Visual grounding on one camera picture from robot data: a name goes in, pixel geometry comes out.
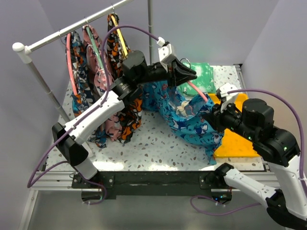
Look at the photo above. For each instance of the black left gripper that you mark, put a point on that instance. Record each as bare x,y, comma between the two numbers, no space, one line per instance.
181,74

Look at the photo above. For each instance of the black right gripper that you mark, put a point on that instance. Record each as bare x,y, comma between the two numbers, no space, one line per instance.
215,117

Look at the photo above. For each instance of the pink wire hanger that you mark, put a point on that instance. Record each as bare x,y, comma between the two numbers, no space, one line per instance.
192,85

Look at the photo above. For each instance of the blue shark print shorts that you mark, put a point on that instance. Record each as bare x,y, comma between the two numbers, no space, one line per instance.
185,117

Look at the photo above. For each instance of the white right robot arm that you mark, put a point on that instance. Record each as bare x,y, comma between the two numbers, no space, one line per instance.
287,205

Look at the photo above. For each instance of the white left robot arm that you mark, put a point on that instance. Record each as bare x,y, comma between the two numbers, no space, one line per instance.
69,138

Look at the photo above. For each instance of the green white tie-dye shorts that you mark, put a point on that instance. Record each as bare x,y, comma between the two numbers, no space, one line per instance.
204,81

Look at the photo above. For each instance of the yellow hanger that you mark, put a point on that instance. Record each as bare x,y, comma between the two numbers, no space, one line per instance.
124,50

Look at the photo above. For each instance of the orange black camouflage shorts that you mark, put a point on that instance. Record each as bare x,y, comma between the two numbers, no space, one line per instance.
130,117

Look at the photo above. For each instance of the pink patterned shorts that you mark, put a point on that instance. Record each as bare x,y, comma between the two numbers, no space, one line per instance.
112,126

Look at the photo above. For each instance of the green hanger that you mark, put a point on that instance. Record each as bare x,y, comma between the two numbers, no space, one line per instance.
95,49

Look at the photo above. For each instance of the navy orange patterned shorts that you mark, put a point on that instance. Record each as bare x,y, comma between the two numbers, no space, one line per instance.
83,77

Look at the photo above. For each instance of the pink hanger with shorts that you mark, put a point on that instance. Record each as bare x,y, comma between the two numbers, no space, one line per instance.
69,64

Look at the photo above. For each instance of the yellow plastic tray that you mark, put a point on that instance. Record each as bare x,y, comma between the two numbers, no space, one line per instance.
234,146

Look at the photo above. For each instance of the silver clothes rack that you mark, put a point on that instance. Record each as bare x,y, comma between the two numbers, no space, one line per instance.
24,51

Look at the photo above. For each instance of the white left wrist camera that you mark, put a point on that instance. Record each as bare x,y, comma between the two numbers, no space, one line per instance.
166,55

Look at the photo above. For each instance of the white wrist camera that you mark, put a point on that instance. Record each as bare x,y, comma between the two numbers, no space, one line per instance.
166,55
225,97

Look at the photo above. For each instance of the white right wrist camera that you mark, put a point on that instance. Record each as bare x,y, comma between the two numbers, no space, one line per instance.
225,97

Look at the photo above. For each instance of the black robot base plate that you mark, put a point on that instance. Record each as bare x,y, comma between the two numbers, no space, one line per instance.
111,184

